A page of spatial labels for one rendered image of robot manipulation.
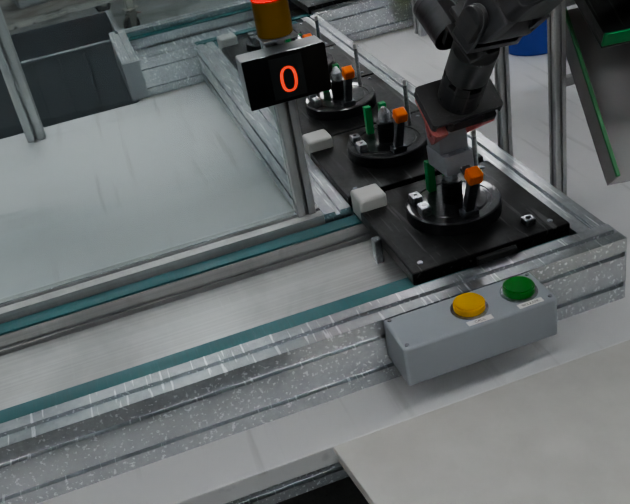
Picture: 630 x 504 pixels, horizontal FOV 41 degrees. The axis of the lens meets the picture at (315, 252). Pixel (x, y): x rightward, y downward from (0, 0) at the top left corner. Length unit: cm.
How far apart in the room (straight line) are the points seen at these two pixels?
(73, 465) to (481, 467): 49
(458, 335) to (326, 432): 21
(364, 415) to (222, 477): 19
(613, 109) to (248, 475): 74
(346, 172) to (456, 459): 58
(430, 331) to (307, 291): 25
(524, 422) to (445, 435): 10
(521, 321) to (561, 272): 12
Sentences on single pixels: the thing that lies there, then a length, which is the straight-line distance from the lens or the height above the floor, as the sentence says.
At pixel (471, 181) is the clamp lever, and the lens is 116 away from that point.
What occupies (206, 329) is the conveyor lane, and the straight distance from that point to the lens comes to 121.
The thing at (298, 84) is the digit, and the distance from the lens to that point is 121.
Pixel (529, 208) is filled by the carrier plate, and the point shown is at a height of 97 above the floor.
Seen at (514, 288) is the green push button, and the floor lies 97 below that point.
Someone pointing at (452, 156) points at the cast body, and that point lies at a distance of 119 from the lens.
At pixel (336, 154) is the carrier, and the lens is 150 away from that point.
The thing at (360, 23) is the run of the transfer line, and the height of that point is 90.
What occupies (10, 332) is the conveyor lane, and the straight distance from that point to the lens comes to 131.
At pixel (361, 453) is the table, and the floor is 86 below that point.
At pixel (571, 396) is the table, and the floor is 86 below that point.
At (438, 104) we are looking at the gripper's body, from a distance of 113.
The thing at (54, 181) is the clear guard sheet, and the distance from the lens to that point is 126.
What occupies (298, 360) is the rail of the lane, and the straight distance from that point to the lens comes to 107.
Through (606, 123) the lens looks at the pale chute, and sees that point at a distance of 132.
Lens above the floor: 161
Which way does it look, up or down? 31 degrees down
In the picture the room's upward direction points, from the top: 11 degrees counter-clockwise
